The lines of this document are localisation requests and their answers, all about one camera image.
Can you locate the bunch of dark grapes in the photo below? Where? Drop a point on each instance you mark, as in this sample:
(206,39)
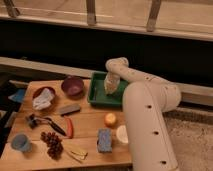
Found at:
(54,144)

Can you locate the green plastic tray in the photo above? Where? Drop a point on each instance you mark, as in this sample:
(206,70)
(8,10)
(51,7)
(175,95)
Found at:
(97,95)

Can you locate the orange fruit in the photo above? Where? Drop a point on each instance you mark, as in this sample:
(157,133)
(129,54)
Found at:
(110,119)

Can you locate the dark red bowl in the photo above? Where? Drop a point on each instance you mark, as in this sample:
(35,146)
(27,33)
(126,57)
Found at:
(38,91)

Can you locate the white crumpled cloth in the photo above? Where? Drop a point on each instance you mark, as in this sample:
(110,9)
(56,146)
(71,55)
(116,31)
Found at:
(43,100)

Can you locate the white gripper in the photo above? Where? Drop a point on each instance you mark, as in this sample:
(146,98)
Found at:
(111,80)

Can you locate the blue plastic cup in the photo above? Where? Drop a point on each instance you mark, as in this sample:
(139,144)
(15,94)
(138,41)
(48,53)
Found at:
(21,143)

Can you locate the blue cloth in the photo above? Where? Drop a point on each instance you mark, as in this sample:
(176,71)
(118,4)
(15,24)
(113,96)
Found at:
(18,96)

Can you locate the yellow banana peel toy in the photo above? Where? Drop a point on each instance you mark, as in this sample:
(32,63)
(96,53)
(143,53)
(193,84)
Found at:
(76,152)

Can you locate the orange carrot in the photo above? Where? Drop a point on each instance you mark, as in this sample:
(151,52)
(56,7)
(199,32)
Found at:
(69,127)

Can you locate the white round cup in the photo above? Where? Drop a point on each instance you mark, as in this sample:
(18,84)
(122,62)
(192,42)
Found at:
(121,134)

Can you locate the wooden table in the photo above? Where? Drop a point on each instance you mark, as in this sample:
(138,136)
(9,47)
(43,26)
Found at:
(86,124)

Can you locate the blue sponge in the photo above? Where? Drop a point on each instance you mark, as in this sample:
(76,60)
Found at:
(104,142)

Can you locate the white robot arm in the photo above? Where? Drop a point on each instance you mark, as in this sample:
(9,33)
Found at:
(144,100)

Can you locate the purple bowl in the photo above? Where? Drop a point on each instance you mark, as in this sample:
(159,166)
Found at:
(72,86)

